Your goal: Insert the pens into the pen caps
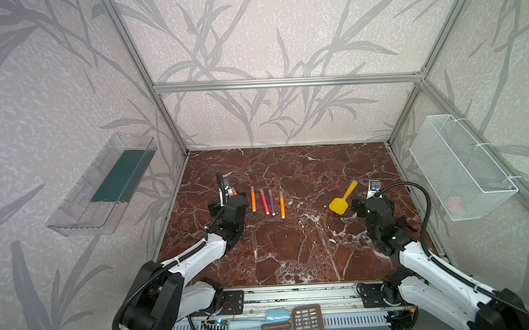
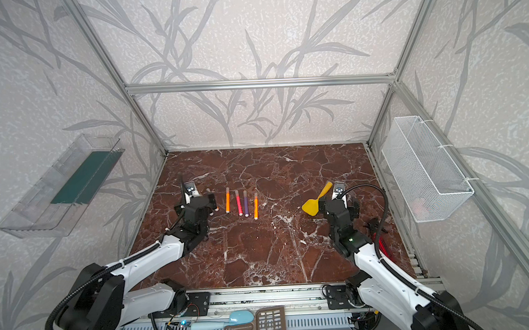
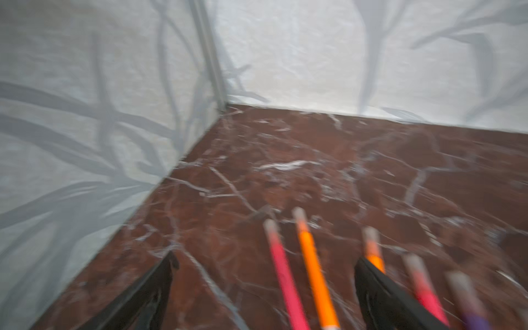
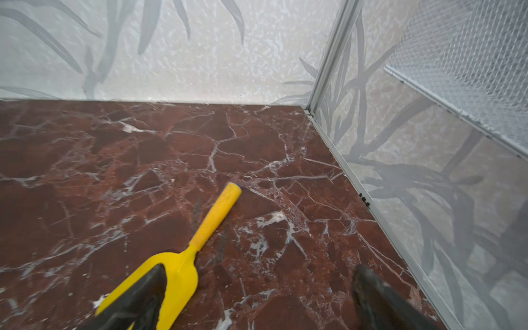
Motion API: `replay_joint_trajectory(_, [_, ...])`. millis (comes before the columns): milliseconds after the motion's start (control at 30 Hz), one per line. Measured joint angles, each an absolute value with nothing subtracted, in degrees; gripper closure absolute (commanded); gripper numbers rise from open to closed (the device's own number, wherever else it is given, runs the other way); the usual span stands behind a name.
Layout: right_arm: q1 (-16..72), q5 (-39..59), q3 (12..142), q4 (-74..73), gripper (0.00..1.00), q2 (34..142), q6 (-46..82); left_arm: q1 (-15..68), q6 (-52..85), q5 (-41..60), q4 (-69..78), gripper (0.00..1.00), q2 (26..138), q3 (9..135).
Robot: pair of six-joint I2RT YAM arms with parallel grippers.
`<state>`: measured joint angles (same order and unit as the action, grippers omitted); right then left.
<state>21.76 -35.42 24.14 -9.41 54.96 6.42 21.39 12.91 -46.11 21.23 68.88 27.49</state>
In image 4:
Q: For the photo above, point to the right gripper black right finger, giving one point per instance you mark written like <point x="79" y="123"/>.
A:
<point x="379" y="306"/>

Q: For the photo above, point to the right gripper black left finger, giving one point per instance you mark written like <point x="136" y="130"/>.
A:
<point x="138" y="308"/>

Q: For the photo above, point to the yellow toy spatula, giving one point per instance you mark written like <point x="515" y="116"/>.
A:
<point x="182" y="276"/>

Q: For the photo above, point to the white wire mesh basket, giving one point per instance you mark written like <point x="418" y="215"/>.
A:
<point x="470" y="57"/>

